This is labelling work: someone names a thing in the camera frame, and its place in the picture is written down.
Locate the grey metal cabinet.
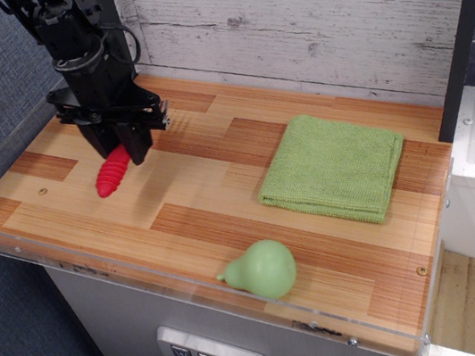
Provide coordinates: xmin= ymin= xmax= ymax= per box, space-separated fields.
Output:
xmin=48 ymin=269 xmax=387 ymax=356

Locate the dark right support post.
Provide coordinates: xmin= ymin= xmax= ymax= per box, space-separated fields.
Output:
xmin=438 ymin=0 xmax=475 ymax=144

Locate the red handled metal fork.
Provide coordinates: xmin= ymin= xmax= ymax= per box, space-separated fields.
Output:
xmin=95 ymin=145 xmax=130 ymax=198

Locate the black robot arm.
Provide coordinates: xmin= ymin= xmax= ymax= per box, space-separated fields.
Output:
xmin=2 ymin=0 xmax=170 ymax=165

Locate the green toy pear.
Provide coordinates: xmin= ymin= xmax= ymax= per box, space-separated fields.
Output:
xmin=217 ymin=239 xmax=297 ymax=300

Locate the clear acrylic table guard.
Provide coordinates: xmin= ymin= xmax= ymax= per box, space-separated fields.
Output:
xmin=0 ymin=0 xmax=475 ymax=356

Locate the green folded towel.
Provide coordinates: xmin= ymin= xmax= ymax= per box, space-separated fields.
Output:
xmin=258 ymin=115 xmax=404 ymax=224

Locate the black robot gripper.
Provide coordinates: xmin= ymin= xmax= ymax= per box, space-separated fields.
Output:
xmin=46 ymin=54 xmax=170 ymax=166

